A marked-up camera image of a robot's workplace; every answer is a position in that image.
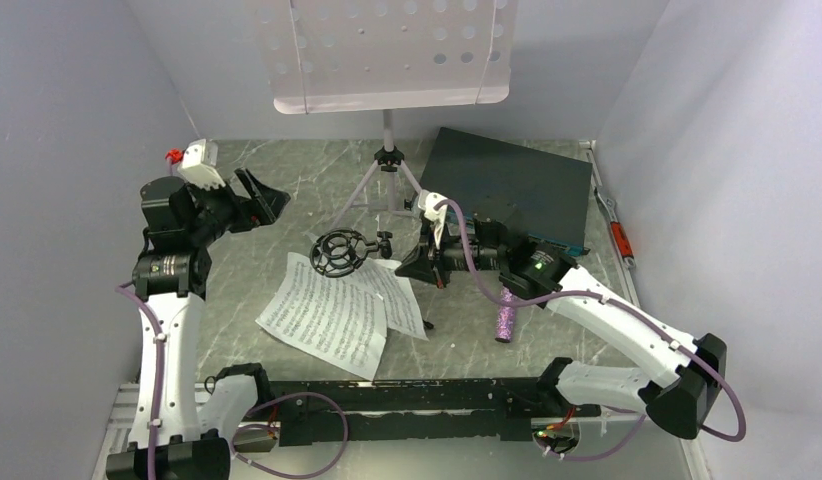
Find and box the purple cable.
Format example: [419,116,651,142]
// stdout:
[116,281,350,480]
[434,198,748,464]

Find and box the lilac perforated music stand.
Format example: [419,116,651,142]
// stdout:
[246,0,519,215]

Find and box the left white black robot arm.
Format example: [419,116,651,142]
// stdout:
[105,169,291,479]

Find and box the purple glitter microphone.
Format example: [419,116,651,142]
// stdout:
[495,287,517,343]

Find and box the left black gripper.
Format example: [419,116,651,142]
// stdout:
[187,166,289,246]

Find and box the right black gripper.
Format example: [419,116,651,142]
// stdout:
[395,220,506,289]

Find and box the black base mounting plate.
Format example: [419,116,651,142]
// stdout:
[246,377,600,446]

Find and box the red handled adjustable wrench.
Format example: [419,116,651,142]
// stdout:
[594,186,636,269]

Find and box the black microphone shock mount stand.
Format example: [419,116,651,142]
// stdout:
[308,228,435,331]

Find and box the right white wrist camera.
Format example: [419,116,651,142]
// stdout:
[417,190,448,249]

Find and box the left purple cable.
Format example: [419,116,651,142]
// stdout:
[116,281,350,480]

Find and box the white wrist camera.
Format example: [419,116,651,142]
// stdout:
[417,190,448,249]
[165,139,226,190]

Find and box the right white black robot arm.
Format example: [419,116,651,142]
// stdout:
[395,221,728,440]

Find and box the sheet music page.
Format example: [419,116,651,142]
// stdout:
[356,259,428,340]
[256,253,387,380]

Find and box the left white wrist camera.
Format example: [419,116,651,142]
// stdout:
[165,139,226,190]

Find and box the dark blue rack unit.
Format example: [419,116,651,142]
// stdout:
[419,127,593,257]

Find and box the aluminium frame rail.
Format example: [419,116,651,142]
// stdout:
[107,374,695,431]

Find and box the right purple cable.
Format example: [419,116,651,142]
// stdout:
[434,198,748,464]

